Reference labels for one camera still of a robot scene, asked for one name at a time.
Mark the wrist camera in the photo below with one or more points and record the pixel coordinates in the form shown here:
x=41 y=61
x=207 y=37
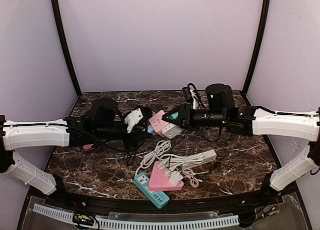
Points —
x=192 y=96
x=136 y=115

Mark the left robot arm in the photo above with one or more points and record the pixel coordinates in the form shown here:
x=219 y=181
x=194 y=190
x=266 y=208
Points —
x=103 y=124

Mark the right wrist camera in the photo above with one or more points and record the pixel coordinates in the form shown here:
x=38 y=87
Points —
x=192 y=96

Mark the light pink charger block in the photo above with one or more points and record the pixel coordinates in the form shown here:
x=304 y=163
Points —
x=150 y=130

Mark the teal charger plug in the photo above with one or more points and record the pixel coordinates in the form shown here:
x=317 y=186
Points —
x=173 y=117

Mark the black frame post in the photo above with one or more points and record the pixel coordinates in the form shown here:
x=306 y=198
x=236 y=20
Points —
x=257 y=46
x=64 y=46

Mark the pink triangular power strip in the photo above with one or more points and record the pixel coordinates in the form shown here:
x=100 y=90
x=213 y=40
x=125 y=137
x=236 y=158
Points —
x=159 y=182

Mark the pink cube socket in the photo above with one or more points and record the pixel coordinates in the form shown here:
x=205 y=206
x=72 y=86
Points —
x=157 y=123

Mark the white usb charger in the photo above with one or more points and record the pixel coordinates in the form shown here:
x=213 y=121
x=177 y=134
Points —
x=176 y=179

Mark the left circuit board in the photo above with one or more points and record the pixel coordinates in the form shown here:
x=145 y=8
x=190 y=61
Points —
x=82 y=219

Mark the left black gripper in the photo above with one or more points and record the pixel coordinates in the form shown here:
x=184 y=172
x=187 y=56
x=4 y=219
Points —
x=126 y=134

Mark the white power strip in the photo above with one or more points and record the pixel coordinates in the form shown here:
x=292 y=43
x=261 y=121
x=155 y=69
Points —
x=199 y=159

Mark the left black frame post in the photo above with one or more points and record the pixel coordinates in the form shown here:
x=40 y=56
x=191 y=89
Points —
x=64 y=46

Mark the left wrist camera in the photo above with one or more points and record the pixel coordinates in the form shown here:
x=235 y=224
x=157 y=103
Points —
x=136 y=115

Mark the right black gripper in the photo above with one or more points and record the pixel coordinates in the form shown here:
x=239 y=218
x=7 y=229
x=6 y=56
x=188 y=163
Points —
x=186 y=115

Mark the teal power strip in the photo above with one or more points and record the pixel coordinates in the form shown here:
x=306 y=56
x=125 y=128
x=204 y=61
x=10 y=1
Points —
x=158 y=198

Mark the white cube socket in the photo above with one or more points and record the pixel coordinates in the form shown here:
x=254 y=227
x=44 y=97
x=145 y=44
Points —
x=171 y=131

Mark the right black frame post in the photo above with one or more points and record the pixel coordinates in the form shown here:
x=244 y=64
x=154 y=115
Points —
x=257 y=46

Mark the bright pink plug adapter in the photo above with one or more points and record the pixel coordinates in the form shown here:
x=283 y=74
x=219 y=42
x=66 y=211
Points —
x=88 y=148

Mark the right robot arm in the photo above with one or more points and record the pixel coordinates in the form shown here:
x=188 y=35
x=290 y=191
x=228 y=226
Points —
x=255 y=120

